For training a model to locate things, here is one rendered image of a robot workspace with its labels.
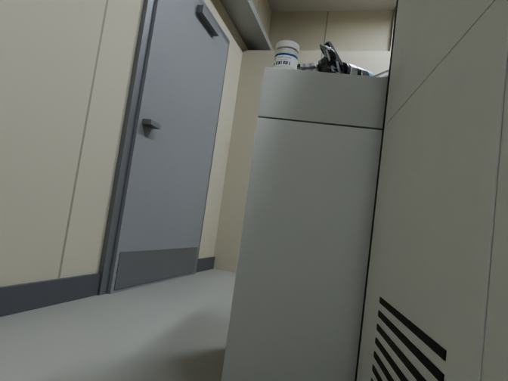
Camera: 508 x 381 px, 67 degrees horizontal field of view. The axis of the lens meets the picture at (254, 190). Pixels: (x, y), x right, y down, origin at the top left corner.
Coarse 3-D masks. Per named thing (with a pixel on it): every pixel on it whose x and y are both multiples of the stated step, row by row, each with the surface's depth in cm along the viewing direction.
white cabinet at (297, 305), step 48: (288, 144) 107; (336, 144) 106; (288, 192) 106; (336, 192) 104; (240, 240) 106; (288, 240) 104; (336, 240) 103; (240, 288) 105; (288, 288) 103; (336, 288) 102; (240, 336) 103; (288, 336) 102; (336, 336) 101
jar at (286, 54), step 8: (288, 40) 112; (280, 48) 112; (288, 48) 112; (296, 48) 113; (280, 56) 112; (288, 56) 112; (296, 56) 113; (280, 64) 112; (288, 64) 111; (296, 64) 114
